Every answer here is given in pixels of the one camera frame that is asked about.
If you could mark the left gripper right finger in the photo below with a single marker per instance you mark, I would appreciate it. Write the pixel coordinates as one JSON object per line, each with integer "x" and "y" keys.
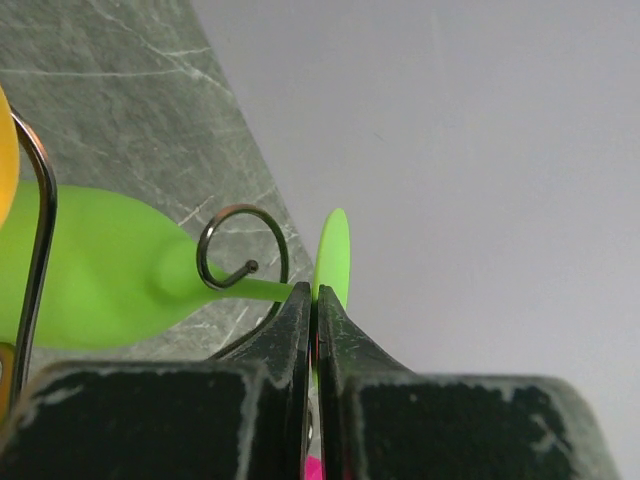
{"x": 381, "y": 420}

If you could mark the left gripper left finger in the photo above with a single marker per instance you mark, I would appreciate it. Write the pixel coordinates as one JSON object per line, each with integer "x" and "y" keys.
{"x": 239, "y": 415}

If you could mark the pink wine glass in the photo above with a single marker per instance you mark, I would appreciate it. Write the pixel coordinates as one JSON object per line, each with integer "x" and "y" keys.
{"x": 313, "y": 468}

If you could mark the green wine glass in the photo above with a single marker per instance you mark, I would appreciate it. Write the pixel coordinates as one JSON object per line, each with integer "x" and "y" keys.
{"x": 120, "y": 271}

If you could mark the orange wine glass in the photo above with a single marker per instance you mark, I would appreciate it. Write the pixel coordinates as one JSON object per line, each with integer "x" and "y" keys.
{"x": 9, "y": 158}

